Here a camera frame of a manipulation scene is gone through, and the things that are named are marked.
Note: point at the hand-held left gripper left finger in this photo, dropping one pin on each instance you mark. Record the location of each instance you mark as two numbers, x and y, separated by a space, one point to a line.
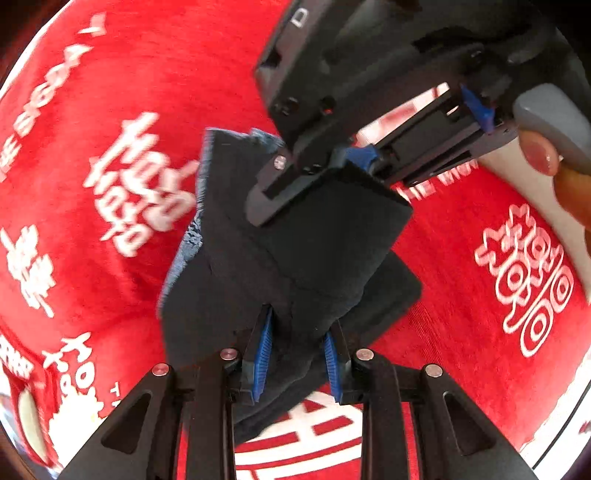
261 364

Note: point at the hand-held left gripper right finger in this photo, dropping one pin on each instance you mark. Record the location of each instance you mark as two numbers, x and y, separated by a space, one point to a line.
331 369

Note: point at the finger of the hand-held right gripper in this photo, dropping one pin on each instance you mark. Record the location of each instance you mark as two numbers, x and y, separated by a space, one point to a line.
281 194
415 147

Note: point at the black pants with blue trim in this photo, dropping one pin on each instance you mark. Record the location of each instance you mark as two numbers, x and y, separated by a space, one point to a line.
295 277

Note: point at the person's right hand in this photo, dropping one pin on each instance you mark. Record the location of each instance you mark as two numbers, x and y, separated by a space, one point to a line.
538 152

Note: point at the red printed blanket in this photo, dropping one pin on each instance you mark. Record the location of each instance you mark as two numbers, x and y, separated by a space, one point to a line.
115 92

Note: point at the grey oval object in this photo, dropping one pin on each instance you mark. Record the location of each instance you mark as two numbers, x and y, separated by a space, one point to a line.
31 427

